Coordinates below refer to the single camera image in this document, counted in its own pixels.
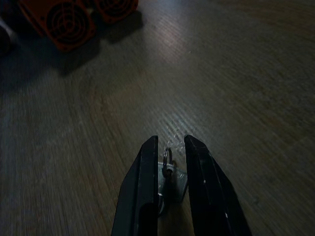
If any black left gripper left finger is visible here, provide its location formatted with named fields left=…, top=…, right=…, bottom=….
left=111, top=135, right=159, bottom=236

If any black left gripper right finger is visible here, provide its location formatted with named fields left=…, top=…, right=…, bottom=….
left=184, top=134, right=252, bottom=236

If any orange box with round grille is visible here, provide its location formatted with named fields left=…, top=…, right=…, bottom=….
left=17, top=0, right=96, bottom=52
left=93, top=0, right=139, bottom=23

